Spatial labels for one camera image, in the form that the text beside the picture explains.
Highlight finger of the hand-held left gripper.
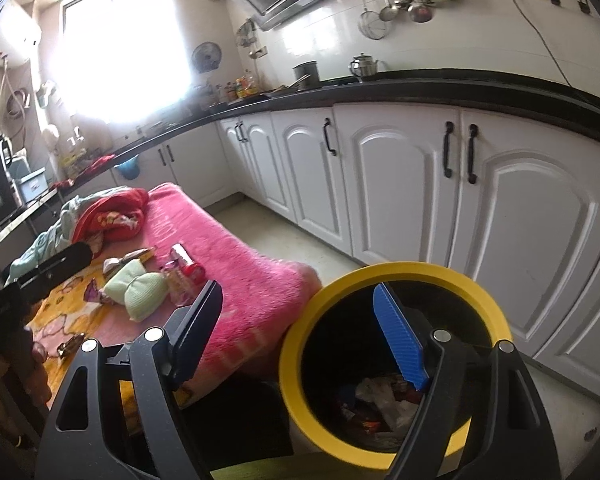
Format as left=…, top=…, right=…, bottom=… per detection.
left=17, top=241, right=95, bottom=306

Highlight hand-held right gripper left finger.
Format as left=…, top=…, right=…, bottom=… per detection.
left=34, top=280, right=224, bottom=480

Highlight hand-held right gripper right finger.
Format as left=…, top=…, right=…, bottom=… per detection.
left=372, top=284, right=563, bottom=480

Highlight purple snack wrapper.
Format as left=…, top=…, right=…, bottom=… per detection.
left=82, top=280, right=106, bottom=306

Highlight white plastic bag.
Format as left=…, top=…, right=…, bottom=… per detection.
left=355, top=376, right=420, bottom=433

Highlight light green pouch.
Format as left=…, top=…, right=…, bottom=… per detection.
left=102, top=265, right=168, bottom=322

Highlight dark snack wrapper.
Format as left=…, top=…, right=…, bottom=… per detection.
left=56, top=334, right=86, bottom=356

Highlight yellow-rimmed black trash bin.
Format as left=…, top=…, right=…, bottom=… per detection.
left=279, top=261, right=514, bottom=480

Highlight person's left hand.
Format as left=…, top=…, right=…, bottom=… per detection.
left=0, top=342, right=53, bottom=453

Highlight light blue clothing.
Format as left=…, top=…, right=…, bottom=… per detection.
left=2, top=195, right=106, bottom=286

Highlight pink printed blanket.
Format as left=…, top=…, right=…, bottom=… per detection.
left=22, top=182, right=323, bottom=436

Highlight red printed clothing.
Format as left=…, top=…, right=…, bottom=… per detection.
left=72, top=188, right=150, bottom=246

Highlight blue plastic box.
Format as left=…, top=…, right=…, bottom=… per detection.
left=17, top=169, right=48, bottom=203

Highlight red cloth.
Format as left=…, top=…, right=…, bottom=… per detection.
left=62, top=155, right=116, bottom=181

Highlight lime green cloth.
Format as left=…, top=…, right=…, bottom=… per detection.
left=207, top=452, right=398, bottom=480

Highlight kitchen window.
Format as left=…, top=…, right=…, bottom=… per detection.
left=47, top=0, right=191, bottom=123

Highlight white water heater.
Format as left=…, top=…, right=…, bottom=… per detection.
left=0, top=0, right=43, bottom=63

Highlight row of condiment bottles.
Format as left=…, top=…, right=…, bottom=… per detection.
left=224, top=72, right=261, bottom=101

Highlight black pot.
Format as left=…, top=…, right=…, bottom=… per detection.
left=293, top=61, right=321, bottom=88

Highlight steel teapot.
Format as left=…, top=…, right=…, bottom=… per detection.
left=350, top=53, right=381, bottom=81

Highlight hanging corner utensils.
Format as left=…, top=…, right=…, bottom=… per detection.
left=237, top=20, right=258, bottom=58

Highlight white water hose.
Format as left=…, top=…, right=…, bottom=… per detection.
left=0, top=52, right=31, bottom=121

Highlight small wall fan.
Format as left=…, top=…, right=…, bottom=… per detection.
left=191, top=41, right=222, bottom=72

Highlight steel wire strainer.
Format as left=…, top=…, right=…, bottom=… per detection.
left=357, top=0, right=388, bottom=40

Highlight black power cable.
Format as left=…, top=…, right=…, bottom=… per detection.
left=510, top=0, right=576, bottom=86

